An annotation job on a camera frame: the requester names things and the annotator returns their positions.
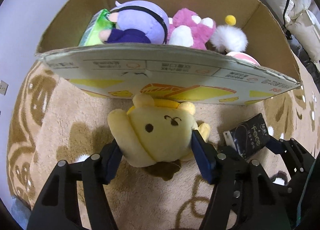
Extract pink bear plush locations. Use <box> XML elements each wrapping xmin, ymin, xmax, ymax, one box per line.
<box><xmin>167</xmin><ymin>8</ymin><xmax>216</xmax><ymax>50</ymax></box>

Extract black face tissue pack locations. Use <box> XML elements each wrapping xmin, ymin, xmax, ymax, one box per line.
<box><xmin>223</xmin><ymin>113</ymin><xmax>270</xmax><ymax>160</ymax></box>

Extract beige patterned carpet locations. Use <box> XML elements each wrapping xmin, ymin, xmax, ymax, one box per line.
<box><xmin>7</xmin><ymin>63</ymin><xmax>319</xmax><ymax>229</ymax></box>

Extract lavender-haired doll plush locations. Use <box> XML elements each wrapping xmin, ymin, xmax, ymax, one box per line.
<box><xmin>99</xmin><ymin>0</ymin><xmax>170</xmax><ymax>45</ymax></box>

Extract white fluffy pompom plush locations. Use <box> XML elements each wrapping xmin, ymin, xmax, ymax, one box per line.
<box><xmin>209</xmin><ymin>15</ymin><xmax>248</xmax><ymax>53</ymax></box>

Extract open cardboard box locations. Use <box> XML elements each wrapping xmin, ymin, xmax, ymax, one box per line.
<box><xmin>36</xmin><ymin>0</ymin><xmax>301</xmax><ymax>105</ymax></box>

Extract green tissue pack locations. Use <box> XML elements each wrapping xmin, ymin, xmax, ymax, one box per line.
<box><xmin>78</xmin><ymin>9</ymin><xmax>114</xmax><ymax>47</ymax></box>

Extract upper wall socket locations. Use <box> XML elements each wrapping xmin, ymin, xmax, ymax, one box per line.
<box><xmin>0</xmin><ymin>80</ymin><xmax>9</xmax><ymax>95</ymax></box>

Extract yellow bear plush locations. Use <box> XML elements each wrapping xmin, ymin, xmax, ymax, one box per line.
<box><xmin>107</xmin><ymin>93</ymin><xmax>210</xmax><ymax>168</ymax></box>

